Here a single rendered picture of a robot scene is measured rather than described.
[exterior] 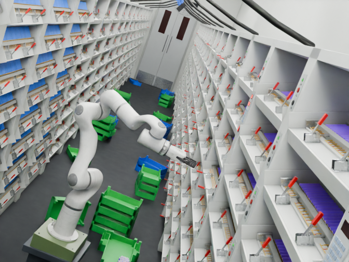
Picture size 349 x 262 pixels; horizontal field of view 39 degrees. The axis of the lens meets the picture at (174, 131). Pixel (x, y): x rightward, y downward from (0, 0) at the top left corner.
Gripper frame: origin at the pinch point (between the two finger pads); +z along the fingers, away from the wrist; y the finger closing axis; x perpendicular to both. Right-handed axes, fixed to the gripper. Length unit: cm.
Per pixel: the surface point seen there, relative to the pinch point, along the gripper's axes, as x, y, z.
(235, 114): -32.3, 17.8, 9.6
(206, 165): 5.8, 37.1, 14.7
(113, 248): 101, 76, -4
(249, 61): -61, 37, 4
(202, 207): 25.4, 21.2, 22.3
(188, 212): 38, 38, 21
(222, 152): -12.0, 6.9, 12.4
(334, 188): -47, -152, 4
